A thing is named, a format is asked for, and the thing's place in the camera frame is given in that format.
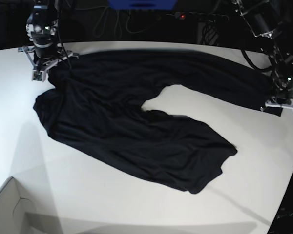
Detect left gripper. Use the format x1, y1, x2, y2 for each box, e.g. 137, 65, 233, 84
260, 91, 293, 113

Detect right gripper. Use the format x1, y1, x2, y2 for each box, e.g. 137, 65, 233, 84
18, 44, 79, 72

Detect black t-shirt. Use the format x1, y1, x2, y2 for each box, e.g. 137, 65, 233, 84
33, 50, 273, 194

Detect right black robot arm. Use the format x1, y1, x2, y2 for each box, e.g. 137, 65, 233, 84
18, 0, 79, 77

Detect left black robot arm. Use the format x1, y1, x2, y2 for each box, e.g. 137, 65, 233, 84
232, 0, 293, 113

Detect blue plastic bin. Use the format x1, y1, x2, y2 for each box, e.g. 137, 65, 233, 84
108, 0, 177, 10

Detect black power strip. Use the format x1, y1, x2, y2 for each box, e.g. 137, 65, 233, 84
173, 11, 230, 21

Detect white cardboard box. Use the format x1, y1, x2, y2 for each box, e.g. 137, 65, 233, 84
0, 177, 63, 234

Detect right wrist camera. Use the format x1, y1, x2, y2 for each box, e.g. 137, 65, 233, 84
32, 70, 47, 82

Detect grey cables on floor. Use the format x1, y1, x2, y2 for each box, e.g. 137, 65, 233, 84
70, 0, 167, 39

